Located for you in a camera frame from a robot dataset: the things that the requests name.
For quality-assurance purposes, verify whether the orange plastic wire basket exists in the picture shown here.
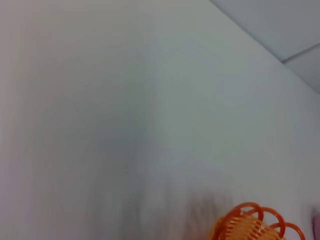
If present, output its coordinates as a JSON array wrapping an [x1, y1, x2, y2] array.
[[208, 201, 307, 240]]

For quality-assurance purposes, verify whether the pink peach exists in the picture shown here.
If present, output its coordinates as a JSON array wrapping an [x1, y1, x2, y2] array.
[[311, 211, 320, 240]]

